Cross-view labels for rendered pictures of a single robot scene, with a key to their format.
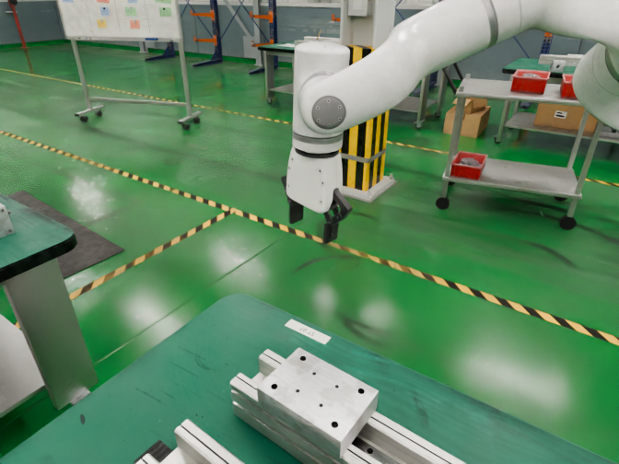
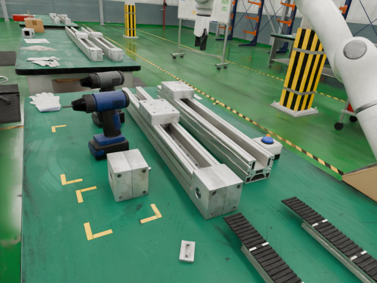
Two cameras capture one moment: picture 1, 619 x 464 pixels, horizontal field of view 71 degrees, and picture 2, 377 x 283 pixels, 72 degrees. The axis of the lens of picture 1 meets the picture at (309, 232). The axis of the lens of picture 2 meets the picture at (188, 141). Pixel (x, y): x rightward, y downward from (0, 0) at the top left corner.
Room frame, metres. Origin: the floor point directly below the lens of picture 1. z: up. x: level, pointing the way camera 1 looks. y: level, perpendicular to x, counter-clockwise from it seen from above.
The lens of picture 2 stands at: (-0.64, -0.62, 1.26)
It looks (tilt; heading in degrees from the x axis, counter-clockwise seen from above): 28 degrees down; 25
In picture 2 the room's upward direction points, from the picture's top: 5 degrees clockwise
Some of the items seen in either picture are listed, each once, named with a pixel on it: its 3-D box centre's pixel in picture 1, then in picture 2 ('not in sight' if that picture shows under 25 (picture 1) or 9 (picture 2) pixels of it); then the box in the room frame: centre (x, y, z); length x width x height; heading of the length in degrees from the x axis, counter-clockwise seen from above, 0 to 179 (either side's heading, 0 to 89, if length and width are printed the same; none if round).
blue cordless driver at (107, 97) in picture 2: not in sight; (99, 126); (-0.07, -0.03, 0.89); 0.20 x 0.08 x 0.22; 153
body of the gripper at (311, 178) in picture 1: (315, 173); (202, 24); (0.71, -0.01, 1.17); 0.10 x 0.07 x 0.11; 44
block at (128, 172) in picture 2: not in sight; (131, 173); (-0.15, -0.22, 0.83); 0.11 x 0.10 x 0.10; 143
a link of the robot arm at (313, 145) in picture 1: (316, 138); (203, 11); (0.71, -0.01, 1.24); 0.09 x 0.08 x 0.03; 44
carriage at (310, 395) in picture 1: (317, 403); (176, 92); (0.47, -0.01, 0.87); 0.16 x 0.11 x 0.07; 53
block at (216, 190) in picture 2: not in sight; (219, 189); (-0.08, -0.46, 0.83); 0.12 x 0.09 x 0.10; 143
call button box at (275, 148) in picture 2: not in sight; (263, 148); (0.25, -0.51, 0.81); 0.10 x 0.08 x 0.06; 143
